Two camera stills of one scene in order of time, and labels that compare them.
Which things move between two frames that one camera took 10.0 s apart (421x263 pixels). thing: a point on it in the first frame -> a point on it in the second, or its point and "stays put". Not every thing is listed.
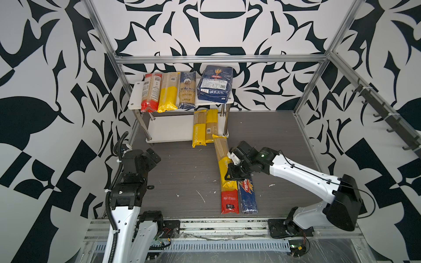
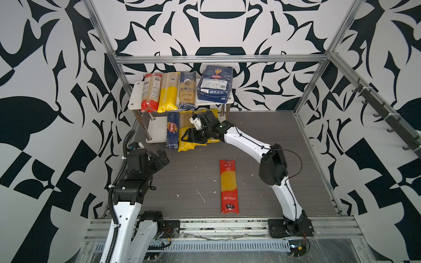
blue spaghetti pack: x=249 y=204 -> x=172 y=130
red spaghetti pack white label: x=151 y=91 stays put
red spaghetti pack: x=229 y=197 stays put
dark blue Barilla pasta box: x=215 y=84 stays put
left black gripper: x=151 y=163 stays put
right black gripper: x=230 y=174 -> x=193 y=136
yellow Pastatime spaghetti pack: x=223 y=160 -> x=186 y=122
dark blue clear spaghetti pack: x=187 y=90 stays put
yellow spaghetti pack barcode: x=169 y=87 stays put
